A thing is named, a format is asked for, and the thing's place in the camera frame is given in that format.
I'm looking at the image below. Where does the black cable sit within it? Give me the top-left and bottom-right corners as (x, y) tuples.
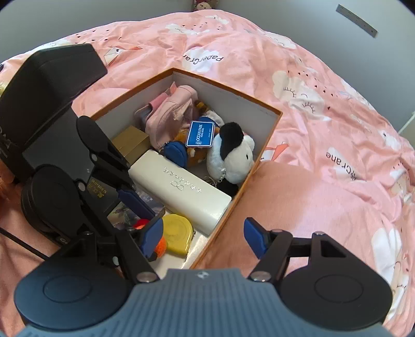
(0, 227), (49, 261)

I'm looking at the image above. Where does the white glasses case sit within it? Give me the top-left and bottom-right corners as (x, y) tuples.
(129, 149), (232, 235)

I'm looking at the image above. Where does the orange and red crochet toy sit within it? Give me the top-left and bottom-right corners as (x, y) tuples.
(133, 219), (167, 261)

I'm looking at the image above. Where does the pink pouch with heart charm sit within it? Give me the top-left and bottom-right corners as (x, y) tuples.
(145, 85), (202, 151)

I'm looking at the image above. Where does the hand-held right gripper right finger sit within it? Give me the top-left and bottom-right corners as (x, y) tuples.
(244, 218), (346, 282)

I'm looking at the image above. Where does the gold cardboard box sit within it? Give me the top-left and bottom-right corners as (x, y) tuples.
(111, 126), (150, 164)

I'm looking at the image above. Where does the orange cardboard box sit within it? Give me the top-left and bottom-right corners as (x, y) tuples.
(89, 67), (283, 269)

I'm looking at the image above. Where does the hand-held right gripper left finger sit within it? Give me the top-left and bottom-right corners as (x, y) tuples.
(65, 216), (164, 283)

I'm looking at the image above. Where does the yellow tape measure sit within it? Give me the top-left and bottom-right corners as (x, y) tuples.
(161, 214), (194, 256)

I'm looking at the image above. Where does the pink cloud-print duvet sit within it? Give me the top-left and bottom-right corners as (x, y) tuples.
(0, 10), (415, 328)

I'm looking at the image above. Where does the grey wall strip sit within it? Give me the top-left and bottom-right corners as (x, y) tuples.
(336, 4), (378, 38)

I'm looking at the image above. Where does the dark printed card box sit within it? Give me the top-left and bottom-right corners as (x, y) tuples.
(105, 186), (167, 231)

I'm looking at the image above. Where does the black and white panda plush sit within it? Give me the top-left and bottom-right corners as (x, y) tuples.
(206, 121), (257, 196)

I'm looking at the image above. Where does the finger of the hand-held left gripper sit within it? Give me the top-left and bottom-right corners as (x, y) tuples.
(78, 181), (119, 236)
(76, 116), (157, 221)

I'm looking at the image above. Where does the blue label tag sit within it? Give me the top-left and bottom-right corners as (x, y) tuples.
(186, 121), (216, 148)

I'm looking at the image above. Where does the brown plush toy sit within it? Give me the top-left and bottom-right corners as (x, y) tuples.
(172, 101), (224, 167)

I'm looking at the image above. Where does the blue pouch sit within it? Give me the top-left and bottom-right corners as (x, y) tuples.
(164, 141), (189, 168)

